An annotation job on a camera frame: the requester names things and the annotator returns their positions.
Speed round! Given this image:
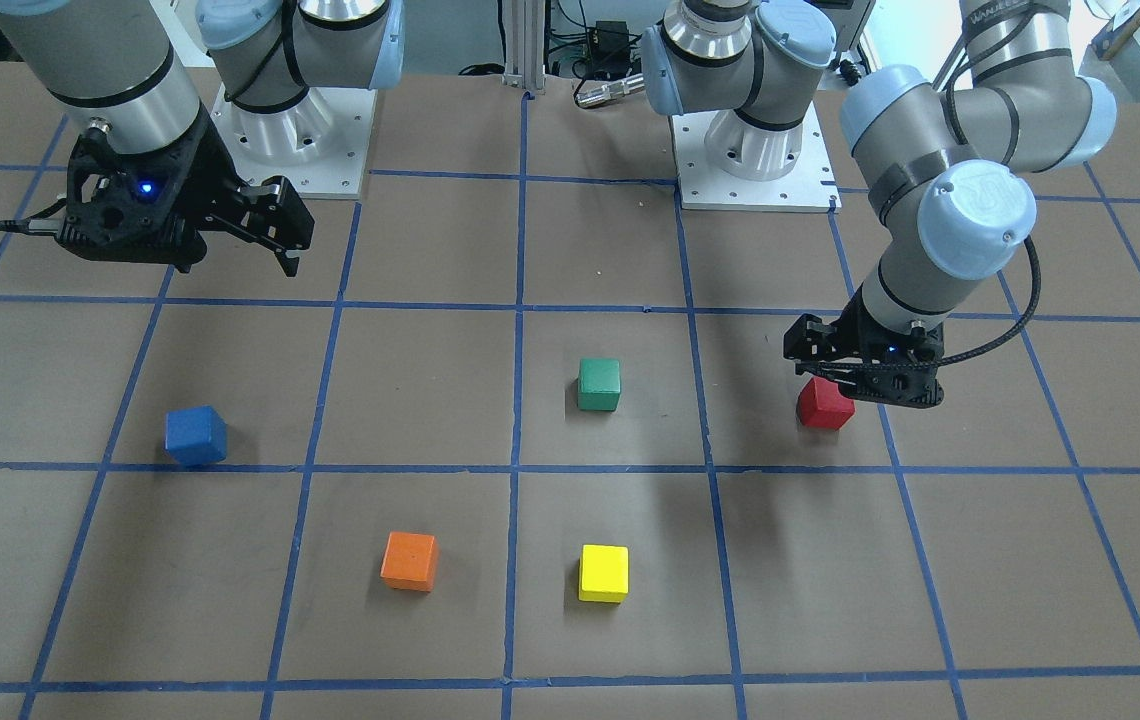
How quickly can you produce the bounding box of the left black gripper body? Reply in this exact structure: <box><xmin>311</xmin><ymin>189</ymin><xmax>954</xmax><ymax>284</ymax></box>
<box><xmin>782</xmin><ymin>284</ymin><xmax>931</xmax><ymax>373</ymax></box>

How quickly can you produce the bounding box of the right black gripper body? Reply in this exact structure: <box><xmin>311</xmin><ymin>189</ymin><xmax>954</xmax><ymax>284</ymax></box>
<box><xmin>185</xmin><ymin>108</ymin><xmax>276</xmax><ymax>242</ymax></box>

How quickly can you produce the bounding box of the red wooden block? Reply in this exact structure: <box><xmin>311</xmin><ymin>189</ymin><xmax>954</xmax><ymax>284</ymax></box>
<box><xmin>797</xmin><ymin>377</ymin><xmax>855</xmax><ymax>429</ymax></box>

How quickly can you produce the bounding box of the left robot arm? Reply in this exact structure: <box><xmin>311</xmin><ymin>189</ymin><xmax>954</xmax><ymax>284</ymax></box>
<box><xmin>640</xmin><ymin>1</ymin><xmax>1118</xmax><ymax>383</ymax></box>

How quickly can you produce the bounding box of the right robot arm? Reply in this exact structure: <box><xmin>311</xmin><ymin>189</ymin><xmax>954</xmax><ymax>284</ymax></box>
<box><xmin>0</xmin><ymin>1</ymin><xmax>404</xmax><ymax>277</ymax></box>

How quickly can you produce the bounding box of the blue wooden block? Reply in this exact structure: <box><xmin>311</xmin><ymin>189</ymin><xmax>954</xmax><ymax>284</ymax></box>
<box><xmin>164</xmin><ymin>406</ymin><xmax>228</xmax><ymax>468</ymax></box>

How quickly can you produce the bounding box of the green wooden block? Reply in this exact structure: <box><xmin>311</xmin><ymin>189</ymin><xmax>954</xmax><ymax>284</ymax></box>
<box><xmin>576</xmin><ymin>357</ymin><xmax>622</xmax><ymax>414</ymax></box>

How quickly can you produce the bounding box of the yellow wooden block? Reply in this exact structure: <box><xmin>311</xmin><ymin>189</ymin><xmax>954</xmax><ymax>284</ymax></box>
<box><xmin>576</xmin><ymin>545</ymin><xmax>630</xmax><ymax>603</ymax></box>

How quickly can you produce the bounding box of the orange wooden block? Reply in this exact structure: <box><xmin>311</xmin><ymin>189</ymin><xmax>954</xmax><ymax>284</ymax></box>
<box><xmin>381</xmin><ymin>530</ymin><xmax>439</xmax><ymax>594</ymax></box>

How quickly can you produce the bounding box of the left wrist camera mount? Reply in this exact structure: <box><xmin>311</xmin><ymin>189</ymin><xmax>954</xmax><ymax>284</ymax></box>
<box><xmin>797</xmin><ymin>354</ymin><xmax>945</xmax><ymax>409</ymax></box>

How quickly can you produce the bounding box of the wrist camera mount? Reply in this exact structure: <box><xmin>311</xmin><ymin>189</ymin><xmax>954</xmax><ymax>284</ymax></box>
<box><xmin>0</xmin><ymin>115</ymin><xmax>230</xmax><ymax>272</ymax></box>
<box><xmin>797</xmin><ymin>354</ymin><xmax>945</xmax><ymax>409</ymax></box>

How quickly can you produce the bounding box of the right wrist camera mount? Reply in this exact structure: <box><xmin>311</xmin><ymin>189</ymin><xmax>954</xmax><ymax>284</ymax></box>
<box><xmin>0</xmin><ymin>115</ymin><xmax>230</xmax><ymax>272</ymax></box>

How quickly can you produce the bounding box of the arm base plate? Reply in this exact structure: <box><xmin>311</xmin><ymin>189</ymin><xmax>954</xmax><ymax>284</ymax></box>
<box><xmin>670</xmin><ymin>105</ymin><xmax>842</xmax><ymax>213</ymax></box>
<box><xmin>210</xmin><ymin>85</ymin><xmax>381</xmax><ymax>201</ymax></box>

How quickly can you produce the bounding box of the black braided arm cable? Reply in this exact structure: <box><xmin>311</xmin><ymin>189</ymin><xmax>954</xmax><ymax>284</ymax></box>
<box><xmin>935</xmin><ymin>235</ymin><xmax>1043</xmax><ymax>363</ymax></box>

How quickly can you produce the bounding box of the aluminium frame post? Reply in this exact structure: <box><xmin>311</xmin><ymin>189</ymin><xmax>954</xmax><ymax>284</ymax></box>
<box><xmin>500</xmin><ymin>0</ymin><xmax>547</xmax><ymax>97</ymax></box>

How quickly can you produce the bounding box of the black cable bundle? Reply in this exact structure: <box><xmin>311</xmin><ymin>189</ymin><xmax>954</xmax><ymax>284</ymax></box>
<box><xmin>458</xmin><ymin>0</ymin><xmax>671</xmax><ymax>81</ymax></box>

